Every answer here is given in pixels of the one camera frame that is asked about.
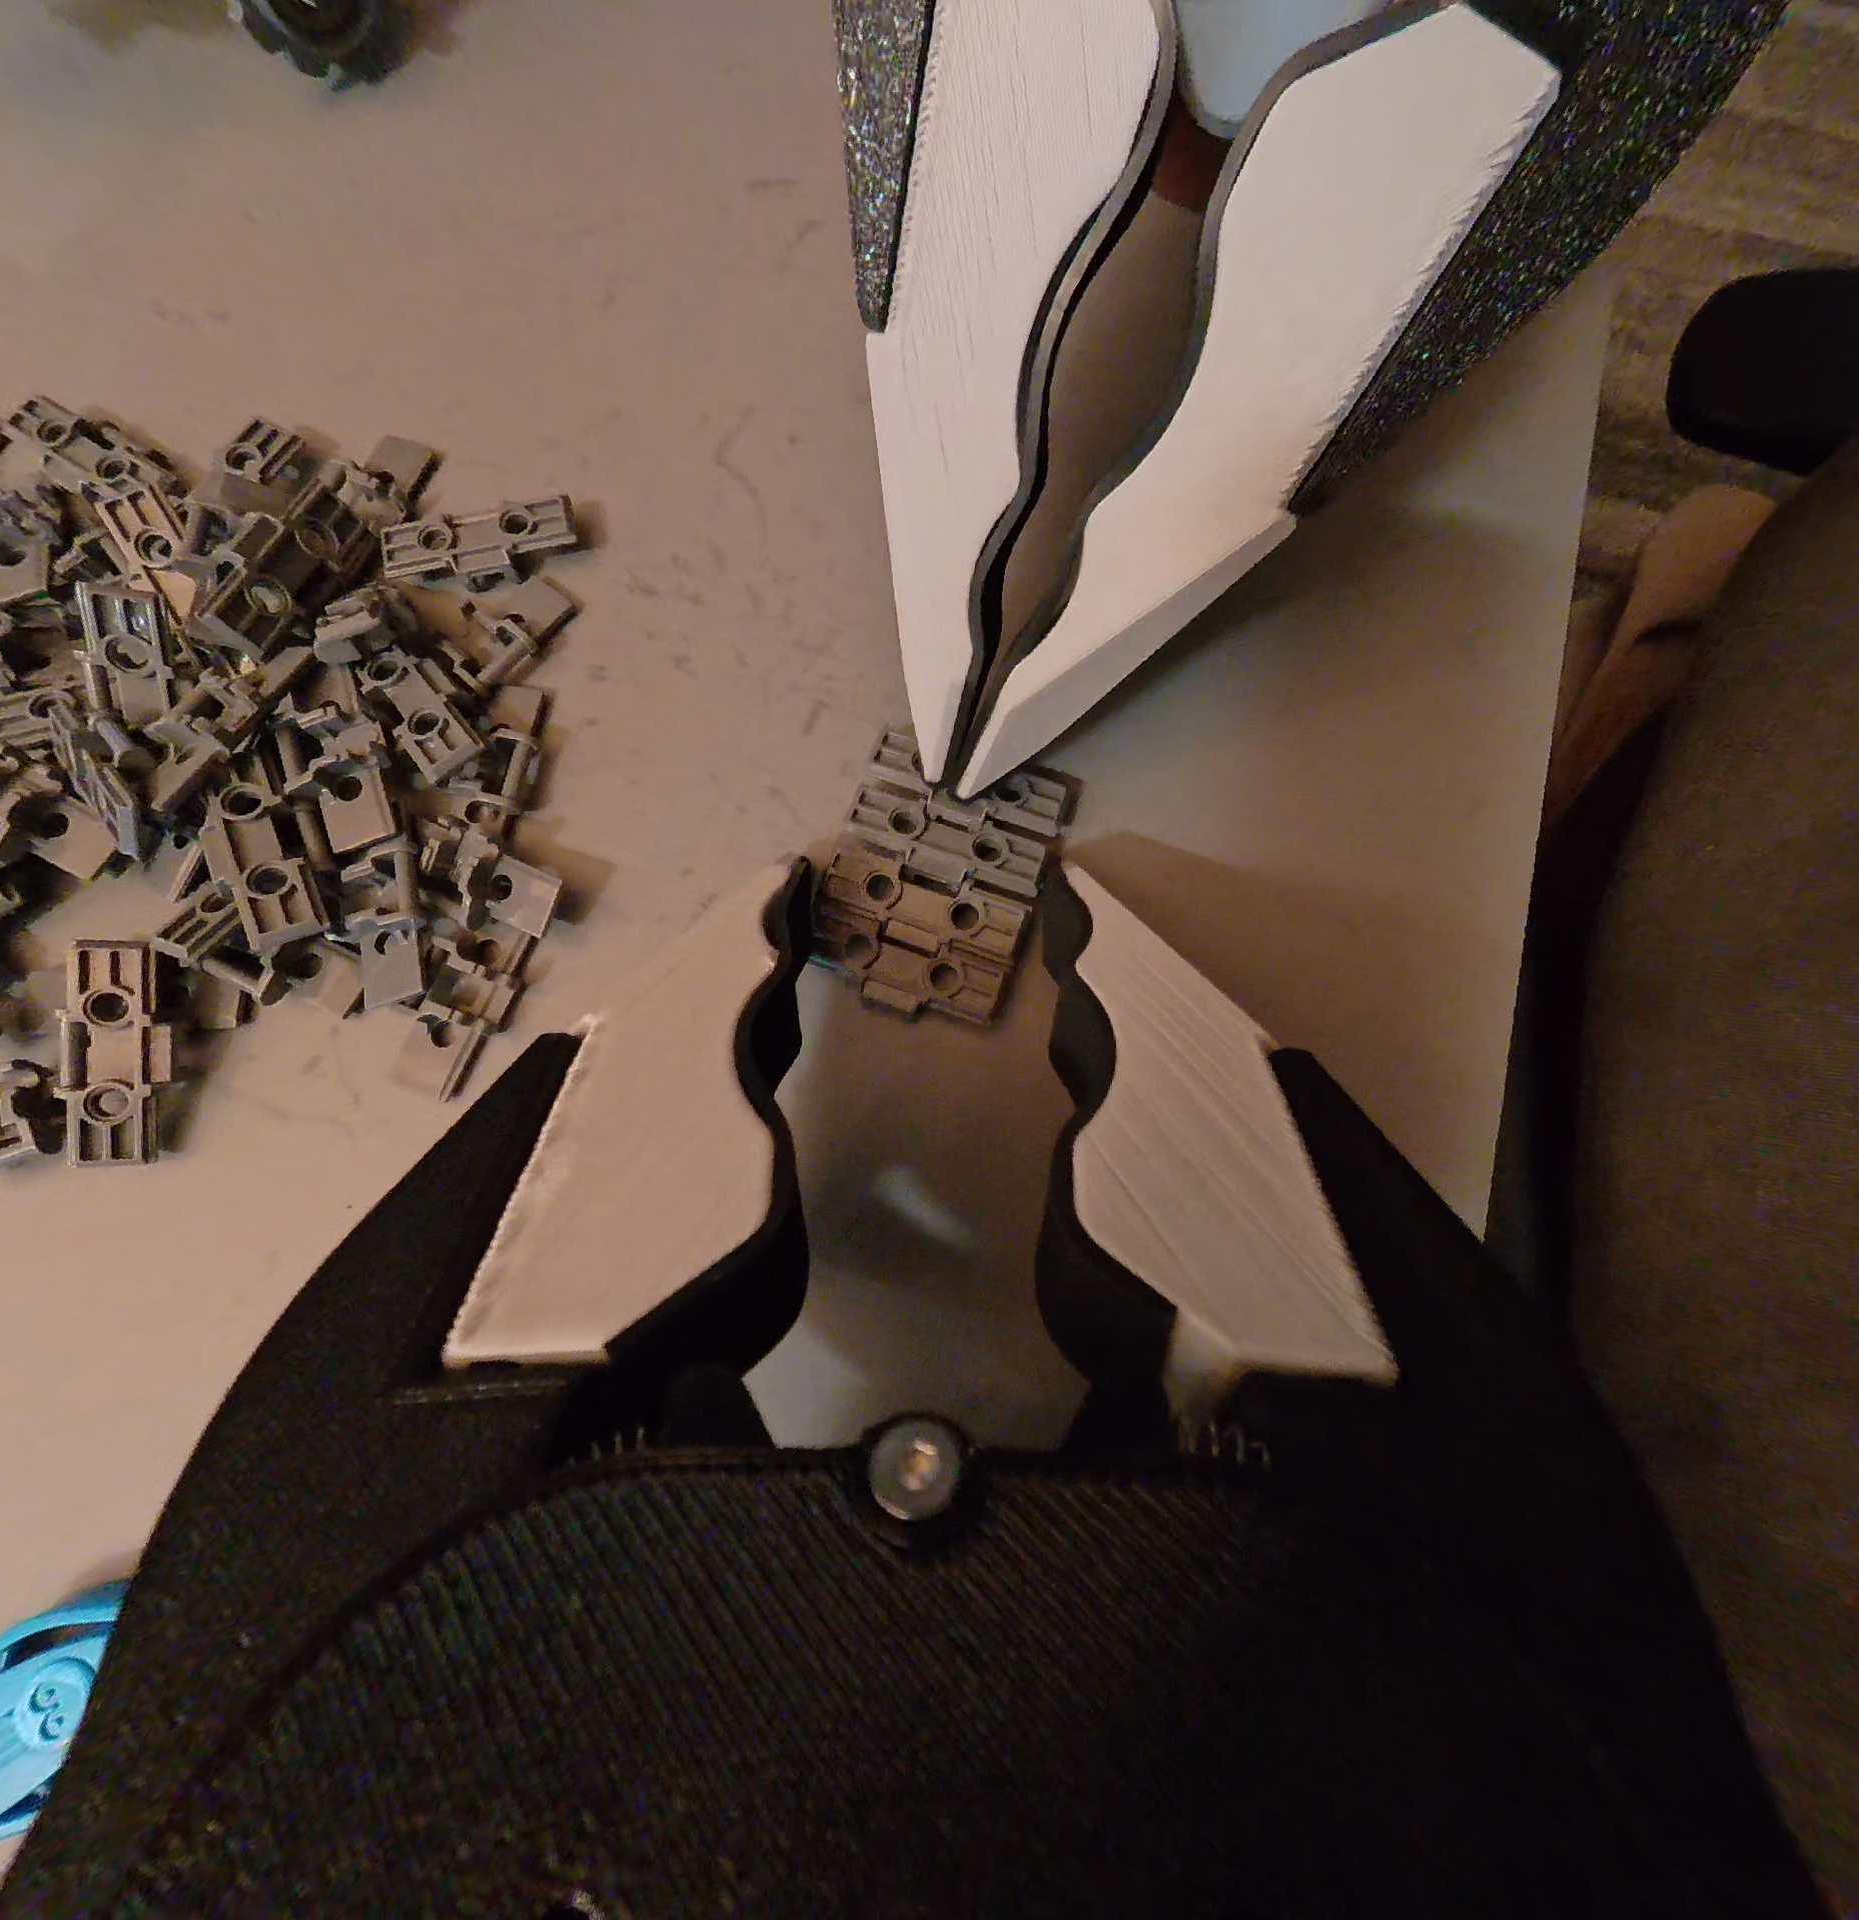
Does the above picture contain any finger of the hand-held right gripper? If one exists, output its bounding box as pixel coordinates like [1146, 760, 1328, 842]
[862, 0, 1184, 785]
[955, 0, 1565, 797]

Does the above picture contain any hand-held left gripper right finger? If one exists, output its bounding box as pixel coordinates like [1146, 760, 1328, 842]
[1033, 859, 1399, 1430]

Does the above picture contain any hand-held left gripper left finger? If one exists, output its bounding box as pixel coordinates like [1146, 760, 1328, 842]
[441, 856, 814, 1369]

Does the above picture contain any assembled grey track strip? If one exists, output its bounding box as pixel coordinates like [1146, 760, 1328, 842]
[816, 794, 1050, 1028]

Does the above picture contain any pile of grey track links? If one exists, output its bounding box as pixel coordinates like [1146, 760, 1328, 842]
[0, 394, 592, 1180]

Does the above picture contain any black chair armrest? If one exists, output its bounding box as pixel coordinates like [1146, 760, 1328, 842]
[1668, 268, 1859, 473]

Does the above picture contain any tan cloth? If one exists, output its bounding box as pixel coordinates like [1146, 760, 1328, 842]
[1556, 486, 1776, 812]

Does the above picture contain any person's grey trouser leg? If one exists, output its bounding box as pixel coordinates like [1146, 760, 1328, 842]
[1499, 435, 1859, 1920]

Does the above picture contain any yellow black toy vehicle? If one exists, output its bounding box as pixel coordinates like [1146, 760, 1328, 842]
[223, 0, 420, 84]

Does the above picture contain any light blue brick separator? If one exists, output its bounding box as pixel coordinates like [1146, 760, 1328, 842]
[0, 1581, 129, 1848]

